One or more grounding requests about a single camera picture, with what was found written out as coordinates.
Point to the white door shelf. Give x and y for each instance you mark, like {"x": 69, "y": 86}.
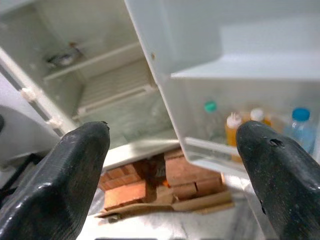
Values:
{"x": 250, "y": 73}

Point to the clear door shelf rail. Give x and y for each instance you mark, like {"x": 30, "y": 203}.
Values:
{"x": 207, "y": 147}

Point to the brown cardboard sheet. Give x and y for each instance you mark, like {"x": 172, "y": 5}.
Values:
{"x": 200, "y": 203}

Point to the white fridge cabinet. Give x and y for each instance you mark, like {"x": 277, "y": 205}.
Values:
{"x": 62, "y": 25}

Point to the white fridge door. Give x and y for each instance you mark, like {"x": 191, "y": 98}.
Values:
{"x": 187, "y": 37}

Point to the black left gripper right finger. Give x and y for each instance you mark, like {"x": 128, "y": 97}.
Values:
{"x": 285, "y": 187}

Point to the metal bowl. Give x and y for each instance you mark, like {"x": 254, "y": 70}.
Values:
{"x": 61, "y": 58}

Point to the clear bottle with green cap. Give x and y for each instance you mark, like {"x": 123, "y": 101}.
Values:
{"x": 210, "y": 107}

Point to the clear bottle with blue cap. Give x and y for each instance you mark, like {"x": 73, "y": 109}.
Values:
{"x": 300, "y": 132}

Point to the orange bottle with white cap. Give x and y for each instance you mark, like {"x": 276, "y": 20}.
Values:
{"x": 257, "y": 114}

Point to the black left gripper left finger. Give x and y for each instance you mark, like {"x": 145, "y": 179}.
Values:
{"x": 55, "y": 187}

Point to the orange squeeze bottle white nozzle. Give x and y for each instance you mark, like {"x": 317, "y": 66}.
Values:
{"x": 232, "y": 132}

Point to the red brick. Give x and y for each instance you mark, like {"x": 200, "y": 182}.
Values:
{"x": 117, "y": 175}
{"x": 125, "y": 196}
{"x": 183, "y": 191}
{"x": 185, "y": 170}
{"x": 208, "y": 187}

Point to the clear vegetable drawer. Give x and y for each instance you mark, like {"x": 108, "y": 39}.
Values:
{"x": 140, "y": 120}

